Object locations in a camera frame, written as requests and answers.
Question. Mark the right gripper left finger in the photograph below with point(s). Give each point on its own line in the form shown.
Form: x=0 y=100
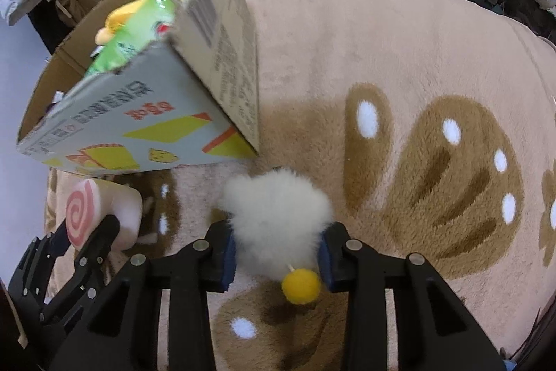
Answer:
x=120 y=329

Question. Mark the green tissue pack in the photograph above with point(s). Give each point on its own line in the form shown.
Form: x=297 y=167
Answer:
x=111 y=57

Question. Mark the cardboard box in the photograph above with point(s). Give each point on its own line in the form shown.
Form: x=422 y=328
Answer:
x=188 y=96

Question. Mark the beige patterned rug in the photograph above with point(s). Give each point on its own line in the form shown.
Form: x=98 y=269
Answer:
x=430 y=125

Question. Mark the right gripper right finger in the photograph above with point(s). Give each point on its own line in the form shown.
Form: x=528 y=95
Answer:
x=435 y=331

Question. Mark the white fluffy pompom toy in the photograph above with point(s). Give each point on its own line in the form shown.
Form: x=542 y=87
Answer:
x=277 y=219

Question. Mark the pink swirl plush cushion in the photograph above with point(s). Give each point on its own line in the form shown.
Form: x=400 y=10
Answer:
x=91 y=200

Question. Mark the yellow plush toy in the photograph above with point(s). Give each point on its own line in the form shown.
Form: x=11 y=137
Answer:
x=138 y=23

